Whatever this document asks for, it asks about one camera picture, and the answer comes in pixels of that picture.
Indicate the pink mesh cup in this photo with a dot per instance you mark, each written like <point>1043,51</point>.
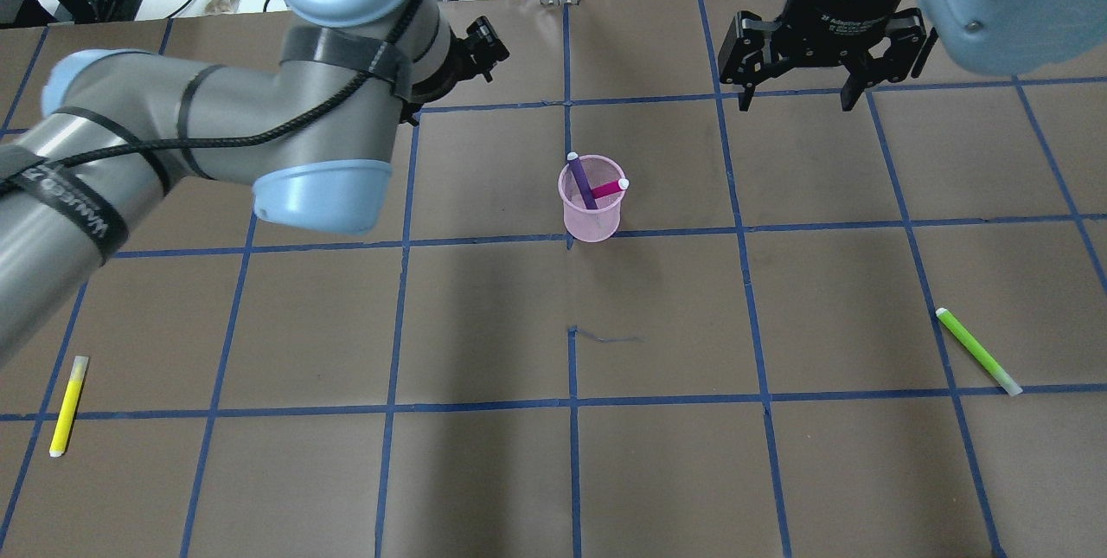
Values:
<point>591,225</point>

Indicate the brown paper table mat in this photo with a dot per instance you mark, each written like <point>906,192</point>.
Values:
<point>750,366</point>

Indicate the pink pen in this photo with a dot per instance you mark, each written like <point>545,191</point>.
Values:
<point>611,188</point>

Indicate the green pen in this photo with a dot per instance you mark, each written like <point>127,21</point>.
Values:
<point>976,349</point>

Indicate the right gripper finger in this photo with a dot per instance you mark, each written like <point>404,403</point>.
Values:
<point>864,72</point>
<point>749,77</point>

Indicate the purple pen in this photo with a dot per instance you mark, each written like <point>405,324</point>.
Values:
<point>577,169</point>

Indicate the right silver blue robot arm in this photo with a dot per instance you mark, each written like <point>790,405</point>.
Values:
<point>1002,37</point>

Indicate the yellow pen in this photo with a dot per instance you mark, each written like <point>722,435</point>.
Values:
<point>69,408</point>

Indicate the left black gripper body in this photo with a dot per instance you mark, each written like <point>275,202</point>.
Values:
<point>478,54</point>

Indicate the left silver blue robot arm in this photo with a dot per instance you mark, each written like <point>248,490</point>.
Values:
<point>121,128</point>

